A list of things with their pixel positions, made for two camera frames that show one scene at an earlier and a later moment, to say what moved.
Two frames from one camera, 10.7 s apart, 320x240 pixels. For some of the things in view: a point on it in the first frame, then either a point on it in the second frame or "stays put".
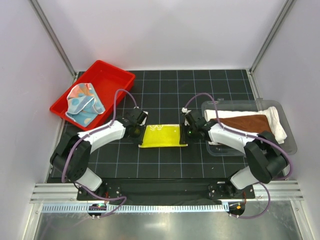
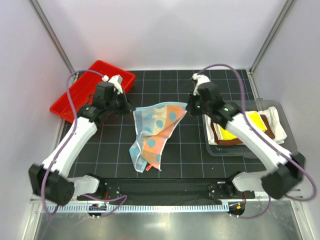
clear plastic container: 280,107 stays put
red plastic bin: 105,79 stays put
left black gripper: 140,138 -> 127,108
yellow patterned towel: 161,135 -> 222,133
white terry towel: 277,130 stays put
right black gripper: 184,138 -> 190,107
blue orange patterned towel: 83,104 -> 153,124
